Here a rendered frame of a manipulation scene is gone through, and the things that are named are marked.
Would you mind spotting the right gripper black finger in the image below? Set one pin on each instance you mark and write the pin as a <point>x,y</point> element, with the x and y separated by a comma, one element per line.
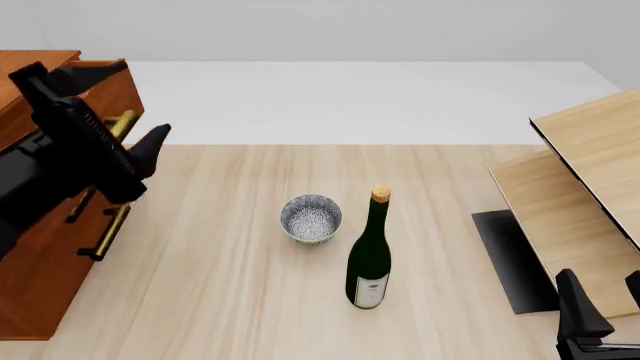
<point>577,311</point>
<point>635,287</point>

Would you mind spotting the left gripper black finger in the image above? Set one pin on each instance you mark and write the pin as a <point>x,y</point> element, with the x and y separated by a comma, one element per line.
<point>85,77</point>
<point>150,150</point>

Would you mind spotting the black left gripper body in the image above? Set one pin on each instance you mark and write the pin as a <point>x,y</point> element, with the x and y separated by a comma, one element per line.
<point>85,131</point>

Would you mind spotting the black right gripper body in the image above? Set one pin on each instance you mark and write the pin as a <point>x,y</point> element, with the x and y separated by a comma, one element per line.
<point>590,350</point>

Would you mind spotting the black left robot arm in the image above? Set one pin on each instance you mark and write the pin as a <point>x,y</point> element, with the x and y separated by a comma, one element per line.
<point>30,180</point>

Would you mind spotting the wooden cabinet with drawers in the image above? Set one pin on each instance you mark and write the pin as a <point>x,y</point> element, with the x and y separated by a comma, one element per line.
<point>30,75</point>

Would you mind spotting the pale wooden two-tier shelf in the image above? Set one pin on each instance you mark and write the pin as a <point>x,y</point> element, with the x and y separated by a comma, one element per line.
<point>565,195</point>

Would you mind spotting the patterned grey ceramic bowl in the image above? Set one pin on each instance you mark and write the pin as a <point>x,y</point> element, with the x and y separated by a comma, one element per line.
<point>311,221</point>

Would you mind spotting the dark green wine bottle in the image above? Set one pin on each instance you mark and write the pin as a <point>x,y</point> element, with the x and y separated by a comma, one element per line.
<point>369,262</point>

